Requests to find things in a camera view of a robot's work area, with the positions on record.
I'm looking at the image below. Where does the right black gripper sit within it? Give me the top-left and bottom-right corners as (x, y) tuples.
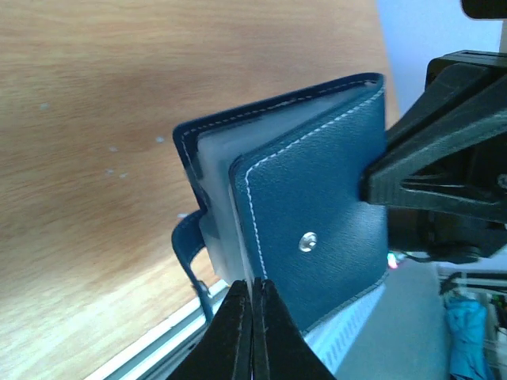
(360, 50), (506, 264)

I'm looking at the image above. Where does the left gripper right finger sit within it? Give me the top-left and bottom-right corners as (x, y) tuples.
(252, 278), (334, 380)

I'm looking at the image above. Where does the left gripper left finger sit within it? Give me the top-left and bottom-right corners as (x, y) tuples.
(168, 281), (253, 380)

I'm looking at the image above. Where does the blue leather card holder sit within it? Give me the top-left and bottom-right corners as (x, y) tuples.
(172, 73), (387, 333)

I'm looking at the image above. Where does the grey slotted cable duct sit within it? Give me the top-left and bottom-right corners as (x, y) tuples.
(304, 284), (385, 374)

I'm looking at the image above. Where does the aluminium front rail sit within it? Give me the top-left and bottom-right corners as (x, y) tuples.
(87, 298), (207, 379)

